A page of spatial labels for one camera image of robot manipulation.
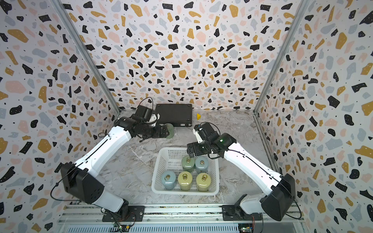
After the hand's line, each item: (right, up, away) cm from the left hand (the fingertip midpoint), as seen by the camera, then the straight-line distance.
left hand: (164, 133), depth 80 cm
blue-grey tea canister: (+21, -18, +1) cm, 28 cm away
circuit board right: (+42, -46, -9) cm, 63 cm away
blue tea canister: (+3, -24, -4) cm, 24 cm away
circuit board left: (-18, -45, -10) cm, 50 cm away
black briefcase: (+4, +12, +30) cm, 33 cm away
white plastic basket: (+6, -23, +1) cm, 24 cm away
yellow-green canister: (+12, -24, -4) cm, 27 cm away
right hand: (+16, -8, -4) cm, 19 cm away
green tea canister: (+13, -18, +3) cm, 22 cm away
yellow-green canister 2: (+22, -25, -4) cm, 33 cm away
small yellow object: (+20, +11, +37) cm, 43 cm away
